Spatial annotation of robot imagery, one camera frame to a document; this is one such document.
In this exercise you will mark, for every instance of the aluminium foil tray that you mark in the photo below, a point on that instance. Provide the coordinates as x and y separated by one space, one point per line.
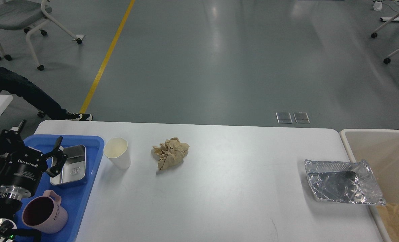
343 182

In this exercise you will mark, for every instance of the white paper cup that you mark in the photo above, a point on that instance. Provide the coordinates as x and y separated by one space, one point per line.
116 150

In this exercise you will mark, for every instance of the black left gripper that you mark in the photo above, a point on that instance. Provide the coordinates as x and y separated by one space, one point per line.
23 171

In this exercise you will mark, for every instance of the brown paper in bin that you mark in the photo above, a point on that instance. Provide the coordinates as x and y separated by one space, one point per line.
390 218

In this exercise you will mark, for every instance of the floor outlet plate right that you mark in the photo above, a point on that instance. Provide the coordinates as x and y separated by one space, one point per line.
301 117

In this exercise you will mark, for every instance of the blue plastic tray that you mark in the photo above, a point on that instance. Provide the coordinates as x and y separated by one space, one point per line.
74 199

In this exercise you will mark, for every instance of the floor outlet plate left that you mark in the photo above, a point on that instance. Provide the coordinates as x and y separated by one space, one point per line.
284 117

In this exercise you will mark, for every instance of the person in dark jeans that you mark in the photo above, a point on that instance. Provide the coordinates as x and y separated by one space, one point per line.
22 87

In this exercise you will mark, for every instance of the crumpled brown paper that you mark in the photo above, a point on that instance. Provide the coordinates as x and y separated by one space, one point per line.
170 153

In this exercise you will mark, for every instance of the pink ribbed mug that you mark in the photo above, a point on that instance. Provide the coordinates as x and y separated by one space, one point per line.
45 213

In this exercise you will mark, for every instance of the floor outlet plate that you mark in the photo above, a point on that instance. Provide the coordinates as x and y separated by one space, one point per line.
301 117
284 117

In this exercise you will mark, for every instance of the stainless steel rectangular container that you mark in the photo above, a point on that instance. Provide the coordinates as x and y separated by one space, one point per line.
74 171

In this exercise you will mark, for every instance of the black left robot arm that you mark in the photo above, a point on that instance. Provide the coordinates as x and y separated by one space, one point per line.
9 206

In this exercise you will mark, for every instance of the grey office chair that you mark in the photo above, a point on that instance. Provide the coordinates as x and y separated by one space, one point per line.
18 15

